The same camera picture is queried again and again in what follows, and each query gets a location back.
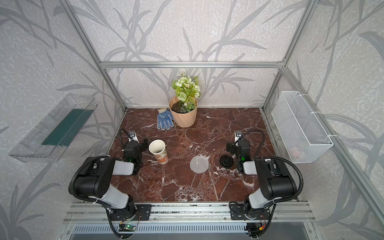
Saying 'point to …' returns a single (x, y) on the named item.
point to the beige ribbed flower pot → (183, 120)
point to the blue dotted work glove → (164, 118)
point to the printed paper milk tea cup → (157, 147)
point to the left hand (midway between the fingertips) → (136, 138)
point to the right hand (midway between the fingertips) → (236, 139)
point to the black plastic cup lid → (226, 161)
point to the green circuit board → (127, 227)
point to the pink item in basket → (294, 152)
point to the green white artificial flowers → (187, 91)
